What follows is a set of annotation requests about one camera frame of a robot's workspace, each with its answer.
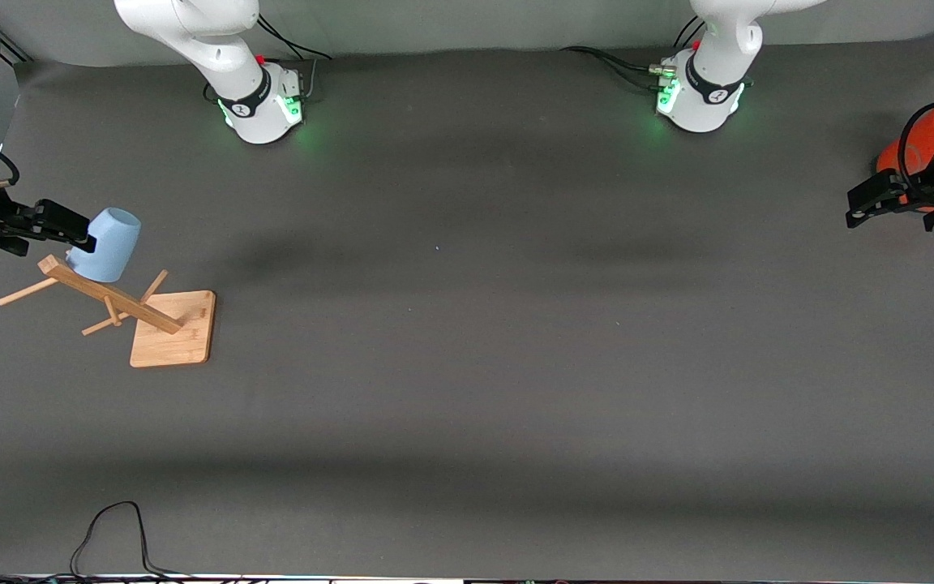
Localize black left arm base cables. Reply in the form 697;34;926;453
559;15;753;92

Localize dark grey table mat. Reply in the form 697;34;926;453
0;29;934;582

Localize wooden cup rack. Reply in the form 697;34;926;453
0;255;217;369

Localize thin black floor cable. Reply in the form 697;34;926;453
0;500;216;583

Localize orange plastic object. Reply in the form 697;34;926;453
876;97;934;213

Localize light blue cup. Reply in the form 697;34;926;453
66;208;143;283

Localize black right arm base cables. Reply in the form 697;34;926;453
204;12;335;105

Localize black arm base cables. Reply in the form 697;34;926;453
204;12;335;105
559;15;753;92

